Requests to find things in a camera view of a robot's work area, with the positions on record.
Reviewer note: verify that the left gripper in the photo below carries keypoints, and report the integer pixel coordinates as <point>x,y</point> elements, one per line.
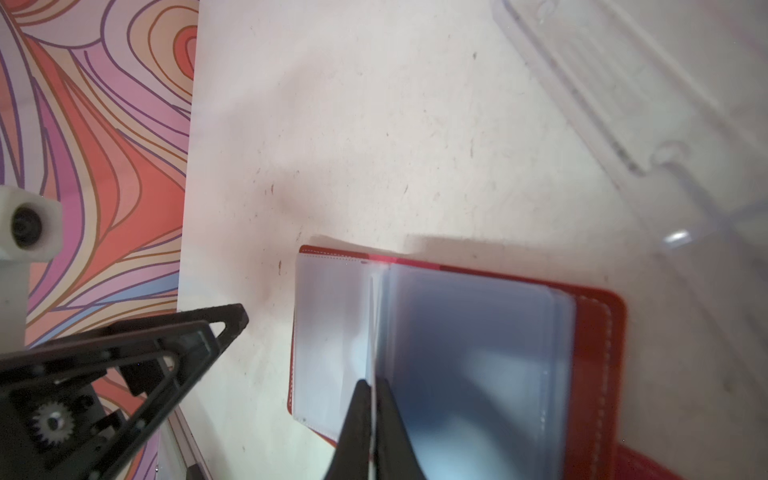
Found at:
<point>53,424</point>

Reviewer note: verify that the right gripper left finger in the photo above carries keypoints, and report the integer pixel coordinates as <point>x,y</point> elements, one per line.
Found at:
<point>352,455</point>

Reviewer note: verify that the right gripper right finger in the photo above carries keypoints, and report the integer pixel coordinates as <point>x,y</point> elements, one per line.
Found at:
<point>394,456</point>

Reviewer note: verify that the red leather card holder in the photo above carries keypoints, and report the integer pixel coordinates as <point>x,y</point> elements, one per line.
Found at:
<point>495,376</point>

